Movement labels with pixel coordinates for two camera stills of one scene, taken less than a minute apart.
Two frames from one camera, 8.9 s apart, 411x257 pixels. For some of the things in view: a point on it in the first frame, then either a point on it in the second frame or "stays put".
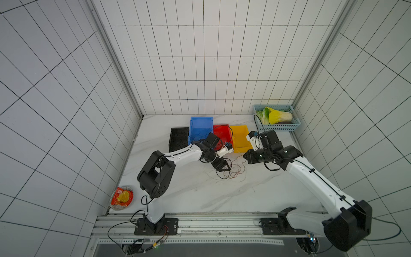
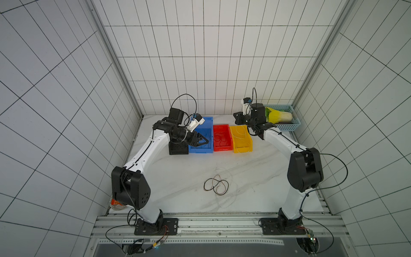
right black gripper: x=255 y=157 → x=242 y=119
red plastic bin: x=223 y=131 stays put
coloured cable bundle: x=237 y=171 → x=220 y=187
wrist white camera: x=227 y=148 → x=196 y=119
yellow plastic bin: x=241 y=143 stays put
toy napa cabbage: x=275 y=116 stays put
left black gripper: x=220 y=164 → x=193 y=142
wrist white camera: x=253 y=137 → x=246 y=109
